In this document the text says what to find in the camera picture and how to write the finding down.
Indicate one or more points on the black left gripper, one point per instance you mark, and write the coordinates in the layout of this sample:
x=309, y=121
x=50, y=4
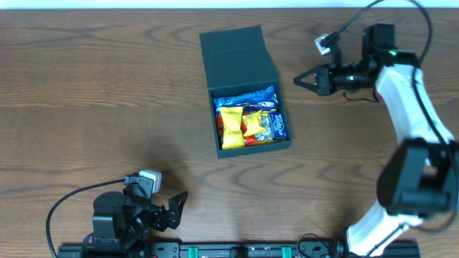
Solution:
x=171, y=216

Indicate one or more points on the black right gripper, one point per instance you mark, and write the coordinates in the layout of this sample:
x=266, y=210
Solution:
x=325, y=87

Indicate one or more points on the blue wafer bar packet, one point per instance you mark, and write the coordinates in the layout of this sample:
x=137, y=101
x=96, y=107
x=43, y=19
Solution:
x=264, y=95

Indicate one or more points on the blue Eclipse gum pack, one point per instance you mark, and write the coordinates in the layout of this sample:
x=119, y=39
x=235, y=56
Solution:
x=278, y=126

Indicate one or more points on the yellow seed snack bag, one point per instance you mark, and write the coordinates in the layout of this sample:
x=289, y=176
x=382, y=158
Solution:
x=266, y=135

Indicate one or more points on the small yellow candy wrapper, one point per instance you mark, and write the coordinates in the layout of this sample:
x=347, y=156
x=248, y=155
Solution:
x=253, y=124

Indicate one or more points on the dark green box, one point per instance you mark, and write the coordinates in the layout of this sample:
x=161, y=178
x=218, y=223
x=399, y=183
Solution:
x=236, y=61

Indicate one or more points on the large yellow candy wrapper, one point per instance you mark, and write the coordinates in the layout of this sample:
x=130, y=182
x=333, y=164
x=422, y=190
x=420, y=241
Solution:
x=232, y=136

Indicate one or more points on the dark blue snack bar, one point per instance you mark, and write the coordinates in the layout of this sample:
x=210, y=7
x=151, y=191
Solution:
x=263, y=106

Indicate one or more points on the red Hacks candy bag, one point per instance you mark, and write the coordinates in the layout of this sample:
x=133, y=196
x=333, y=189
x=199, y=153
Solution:
x=249, y=140

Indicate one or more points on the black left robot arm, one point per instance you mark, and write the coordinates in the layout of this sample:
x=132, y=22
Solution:
x=123, y=221

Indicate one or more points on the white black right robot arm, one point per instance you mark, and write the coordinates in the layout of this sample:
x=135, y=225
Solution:
x=421, y=178

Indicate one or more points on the black aluminium mounting rail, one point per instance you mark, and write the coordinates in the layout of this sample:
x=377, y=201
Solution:
x=316, y=249

